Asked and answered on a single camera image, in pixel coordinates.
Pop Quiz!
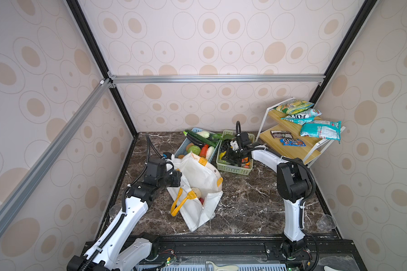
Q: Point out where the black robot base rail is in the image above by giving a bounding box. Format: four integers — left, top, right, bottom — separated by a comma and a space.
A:
137, 233, 366, 271

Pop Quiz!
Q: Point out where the horizontal aluminium frame bar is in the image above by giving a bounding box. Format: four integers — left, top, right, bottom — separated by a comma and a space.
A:
111, 74, 326, 84

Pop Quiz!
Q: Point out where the dark grape bunch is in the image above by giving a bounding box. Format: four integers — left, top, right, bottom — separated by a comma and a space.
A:
219, 140, 231, 153

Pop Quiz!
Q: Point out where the light blue plastic basket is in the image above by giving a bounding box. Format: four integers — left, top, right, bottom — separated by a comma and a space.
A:
175, 128, 221, 163

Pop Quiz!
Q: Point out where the black corner frame post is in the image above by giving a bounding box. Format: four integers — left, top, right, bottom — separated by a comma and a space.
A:
65, 0, 139, 138

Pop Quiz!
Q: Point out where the long green cucumber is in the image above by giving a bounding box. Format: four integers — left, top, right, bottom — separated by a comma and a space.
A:
184, 130, 217, 147

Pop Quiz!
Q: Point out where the white teal snack bag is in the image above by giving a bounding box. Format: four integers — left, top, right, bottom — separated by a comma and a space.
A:
282, 108, 322, 125

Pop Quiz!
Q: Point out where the blue candy packet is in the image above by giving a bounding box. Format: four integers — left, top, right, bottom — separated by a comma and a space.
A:
280, 138, 306, 147

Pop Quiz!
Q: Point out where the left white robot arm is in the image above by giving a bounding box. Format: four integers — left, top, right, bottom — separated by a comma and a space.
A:
67, 169, 182, 271

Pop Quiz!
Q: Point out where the white canvas grocery bag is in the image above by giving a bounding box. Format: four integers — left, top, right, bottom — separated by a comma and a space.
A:
167, 152, 223, 232

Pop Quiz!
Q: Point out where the left aluminium frame bar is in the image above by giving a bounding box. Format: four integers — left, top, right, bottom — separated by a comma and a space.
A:
0, 78, 113, 238

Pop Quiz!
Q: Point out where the red orange pepper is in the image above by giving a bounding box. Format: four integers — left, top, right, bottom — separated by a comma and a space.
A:
199, 145, 209, 158

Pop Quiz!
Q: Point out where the green cabbage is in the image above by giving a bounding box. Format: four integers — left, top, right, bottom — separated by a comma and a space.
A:
187, 145, 201, 156

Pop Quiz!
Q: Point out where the dark candy packet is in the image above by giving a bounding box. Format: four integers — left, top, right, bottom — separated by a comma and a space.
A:
271, 131, 293, 139

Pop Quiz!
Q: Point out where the wooden two tier shelf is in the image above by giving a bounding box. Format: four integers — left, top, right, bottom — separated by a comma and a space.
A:
256, 97, 334, 167

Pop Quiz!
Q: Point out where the black right corner post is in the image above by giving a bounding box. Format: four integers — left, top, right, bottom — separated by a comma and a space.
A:
309, 0, 379, 104

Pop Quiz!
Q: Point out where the green leafy vegetable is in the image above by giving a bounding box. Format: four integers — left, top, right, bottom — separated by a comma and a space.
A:
210, 133, 235, 141

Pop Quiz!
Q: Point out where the dark purple eggplant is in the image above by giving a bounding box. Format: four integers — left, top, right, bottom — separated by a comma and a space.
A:
183, 132, 205, 148

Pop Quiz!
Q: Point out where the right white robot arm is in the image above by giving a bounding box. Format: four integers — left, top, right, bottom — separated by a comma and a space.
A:
224, 145, 317, 259

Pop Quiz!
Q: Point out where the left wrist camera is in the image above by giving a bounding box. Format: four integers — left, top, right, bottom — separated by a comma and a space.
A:
144, 158, 174, 182

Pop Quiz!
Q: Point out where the pale white green squash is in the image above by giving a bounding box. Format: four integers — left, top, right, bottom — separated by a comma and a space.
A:
197, 131, 210, 138

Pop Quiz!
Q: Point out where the white chinese cabbage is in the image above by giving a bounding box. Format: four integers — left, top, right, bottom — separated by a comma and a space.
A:
205, 146, 215, 161

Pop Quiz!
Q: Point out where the yellow wrinkled lemon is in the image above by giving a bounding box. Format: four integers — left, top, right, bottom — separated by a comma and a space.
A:
219, 152, 226, 160

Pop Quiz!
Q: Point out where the yellow green snack bag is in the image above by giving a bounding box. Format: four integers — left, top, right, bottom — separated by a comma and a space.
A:
275, 99, 314, 115

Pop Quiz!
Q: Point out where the pale green plastic basket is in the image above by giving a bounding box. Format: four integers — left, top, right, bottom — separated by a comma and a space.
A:
216, 130, 254, 176

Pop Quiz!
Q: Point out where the clear plastic cup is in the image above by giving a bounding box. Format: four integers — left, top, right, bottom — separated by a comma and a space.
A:
316, 215, 336, 231

